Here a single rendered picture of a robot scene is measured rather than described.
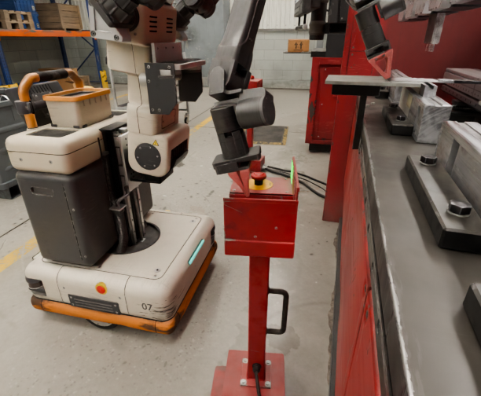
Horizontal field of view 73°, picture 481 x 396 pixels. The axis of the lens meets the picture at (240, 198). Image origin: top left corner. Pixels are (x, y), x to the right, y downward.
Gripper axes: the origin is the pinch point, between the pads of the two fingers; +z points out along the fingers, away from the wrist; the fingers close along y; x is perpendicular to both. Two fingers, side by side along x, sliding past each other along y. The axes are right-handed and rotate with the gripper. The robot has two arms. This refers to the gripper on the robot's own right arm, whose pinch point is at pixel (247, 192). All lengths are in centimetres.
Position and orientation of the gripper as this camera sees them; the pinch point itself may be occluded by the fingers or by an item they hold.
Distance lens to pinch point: 73.9
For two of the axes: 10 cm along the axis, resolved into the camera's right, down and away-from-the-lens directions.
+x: 1.0, -4.3, 9.0
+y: 9.6, -1.9, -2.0
